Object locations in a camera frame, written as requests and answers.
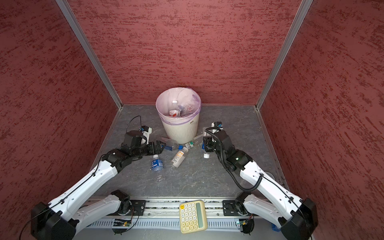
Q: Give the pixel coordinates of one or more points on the small bottle blue label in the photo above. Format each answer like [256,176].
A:
[157,168]
[187,110]
[205,141]

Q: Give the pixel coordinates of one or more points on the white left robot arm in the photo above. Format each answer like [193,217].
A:
[65,216]

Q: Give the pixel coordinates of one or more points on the clear bottle green band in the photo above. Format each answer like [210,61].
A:
[196,142]

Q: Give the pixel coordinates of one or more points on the clear bottle white cap red label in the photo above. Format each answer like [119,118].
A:
[175,111]

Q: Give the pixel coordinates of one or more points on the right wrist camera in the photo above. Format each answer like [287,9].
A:
[217,125]

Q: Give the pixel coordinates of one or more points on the clear bottle blue cap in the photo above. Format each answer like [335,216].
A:
[171,145]

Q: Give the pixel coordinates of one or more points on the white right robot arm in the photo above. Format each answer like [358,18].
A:
[262,195]

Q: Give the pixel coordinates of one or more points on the cream ribbed waste bin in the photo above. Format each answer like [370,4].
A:
[183,133]

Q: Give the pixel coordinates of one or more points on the aluminium corner post left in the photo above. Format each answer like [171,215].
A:
[79,33]

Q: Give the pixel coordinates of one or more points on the aluminium corner post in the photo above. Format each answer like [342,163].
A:
[79,33]
[290,37]

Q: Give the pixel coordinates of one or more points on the aluminium corner post right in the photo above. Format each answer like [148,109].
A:
[290,37]

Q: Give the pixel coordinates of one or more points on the pink bin liner bag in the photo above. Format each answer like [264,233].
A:
[185,96]

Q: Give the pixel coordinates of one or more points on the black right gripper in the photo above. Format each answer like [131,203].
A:
[208,143]

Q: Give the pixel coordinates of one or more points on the clear bottle orange label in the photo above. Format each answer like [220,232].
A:
[180,156]

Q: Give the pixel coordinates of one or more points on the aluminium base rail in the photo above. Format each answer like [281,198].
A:
[222,215]

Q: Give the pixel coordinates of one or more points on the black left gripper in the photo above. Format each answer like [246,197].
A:
[159,150]

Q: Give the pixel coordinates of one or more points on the yellow calculator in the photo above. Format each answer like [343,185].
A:
[193,217]

